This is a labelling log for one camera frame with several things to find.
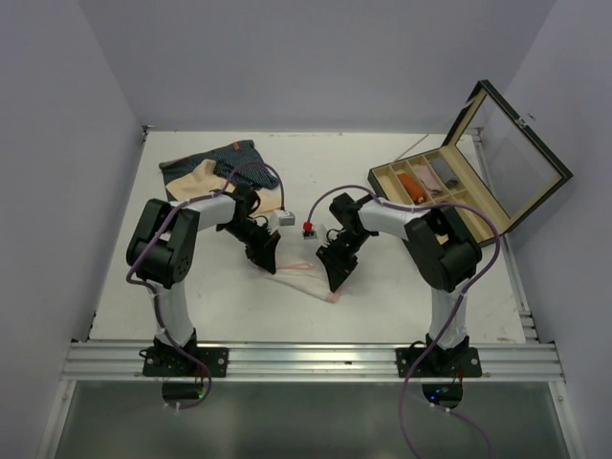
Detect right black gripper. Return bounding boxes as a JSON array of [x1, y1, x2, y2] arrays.
[[316, 229, 371, 291]]

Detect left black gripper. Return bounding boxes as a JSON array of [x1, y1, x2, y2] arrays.
[[220, 218, 280, 273]]

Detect white pink-trimmed underwear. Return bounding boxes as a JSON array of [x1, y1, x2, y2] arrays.
[[260, 261, 340, 303]]

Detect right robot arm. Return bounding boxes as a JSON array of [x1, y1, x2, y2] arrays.
[[317, 193, 482, 376]]

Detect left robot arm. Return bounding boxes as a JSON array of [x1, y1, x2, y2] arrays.
[[126, 186, 280, 376]]

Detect beige underwear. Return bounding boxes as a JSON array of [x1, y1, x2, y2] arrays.
[[165, 160, 280, 215]]

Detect rolled orange underwear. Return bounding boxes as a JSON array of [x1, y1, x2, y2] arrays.
[[397, 173, 426, 205]]

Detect rolled pink underwear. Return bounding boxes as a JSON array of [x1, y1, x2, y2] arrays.
[[413, 164, 443, 197]]

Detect rolled grey underwear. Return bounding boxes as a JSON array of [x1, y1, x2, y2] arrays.
[[429, 158, 459, 188]]

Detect blue striped boxer shorts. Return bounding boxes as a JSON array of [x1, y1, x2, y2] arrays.
[[159, 140, 278, 199]]

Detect black wooden compartment box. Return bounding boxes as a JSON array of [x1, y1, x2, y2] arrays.
[[367, 79, 573, 247]]

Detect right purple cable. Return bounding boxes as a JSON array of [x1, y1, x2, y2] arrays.
[[307, 184, 502, 459]]

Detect purple cable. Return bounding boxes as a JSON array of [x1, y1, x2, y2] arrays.
[[307, 184, 502, 459], [125, 161, 288, 409]]

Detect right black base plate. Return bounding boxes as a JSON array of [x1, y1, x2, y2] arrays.
[[395, 346, 483, 379]]

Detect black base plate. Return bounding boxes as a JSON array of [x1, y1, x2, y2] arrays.
[[139, 347, 230, 378], [395, 346, 483, 379]]

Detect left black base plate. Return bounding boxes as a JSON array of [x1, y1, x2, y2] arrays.
[[139, 347, 230, 378]]

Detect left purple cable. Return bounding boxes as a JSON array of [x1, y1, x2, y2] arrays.
[[125, 161, 288, 409]]

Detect aluminium mounting rail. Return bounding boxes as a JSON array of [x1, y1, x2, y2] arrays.
[[60, 340, 565, 383]]

